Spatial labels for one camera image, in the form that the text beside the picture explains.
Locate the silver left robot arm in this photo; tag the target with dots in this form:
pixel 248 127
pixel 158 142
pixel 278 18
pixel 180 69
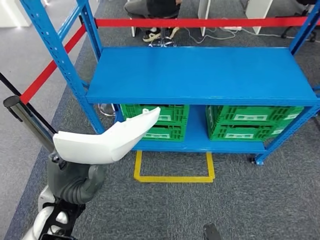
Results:
pixel 44 218

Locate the black office chair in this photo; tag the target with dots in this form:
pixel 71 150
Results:
pixel 311 36

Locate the black round stool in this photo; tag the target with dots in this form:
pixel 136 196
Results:
pixel 163 41

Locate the blue metal shelf rack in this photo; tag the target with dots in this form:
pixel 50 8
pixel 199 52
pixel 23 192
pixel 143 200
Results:
pixel 200 73

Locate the white curved plastic part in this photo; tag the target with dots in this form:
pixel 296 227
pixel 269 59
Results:
pixel 100 149

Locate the white desk panel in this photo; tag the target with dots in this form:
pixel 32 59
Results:
pixel 204 10
pixel 133 31
pixel 258 10

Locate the red barrier belt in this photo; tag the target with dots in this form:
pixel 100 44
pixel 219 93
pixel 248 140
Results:
pixel 200 22
pixel 47 71

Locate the yellow floor tape outline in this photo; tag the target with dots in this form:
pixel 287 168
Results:
pixel 175 179

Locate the person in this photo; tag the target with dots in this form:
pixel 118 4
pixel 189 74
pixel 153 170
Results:
pixel 160 6

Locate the green plastic crate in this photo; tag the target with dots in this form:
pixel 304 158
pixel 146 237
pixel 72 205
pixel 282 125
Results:
pixel 172 114
pixel 250 127

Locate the white low cabinet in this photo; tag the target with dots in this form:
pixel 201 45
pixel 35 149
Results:
pixel 12 13

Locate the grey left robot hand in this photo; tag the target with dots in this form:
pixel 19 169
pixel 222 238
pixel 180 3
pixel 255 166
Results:
pixel 67 175

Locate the black barrier belt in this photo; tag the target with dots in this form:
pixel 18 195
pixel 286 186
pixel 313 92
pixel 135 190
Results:
pixel 7 82

